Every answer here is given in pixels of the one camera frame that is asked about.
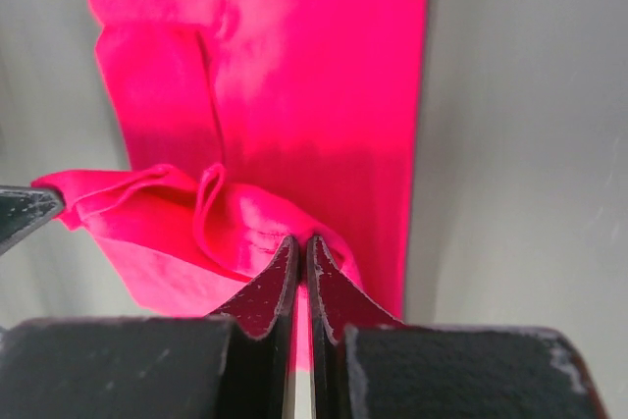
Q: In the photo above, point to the magenta t shirt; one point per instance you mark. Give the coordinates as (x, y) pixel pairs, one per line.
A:
(247, 121)

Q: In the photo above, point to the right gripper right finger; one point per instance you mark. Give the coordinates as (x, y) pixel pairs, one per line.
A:
(368, 364)

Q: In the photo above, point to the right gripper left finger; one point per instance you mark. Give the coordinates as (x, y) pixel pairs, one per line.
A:
(231, 363)

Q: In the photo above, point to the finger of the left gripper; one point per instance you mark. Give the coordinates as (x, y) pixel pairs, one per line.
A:
(23, 210)

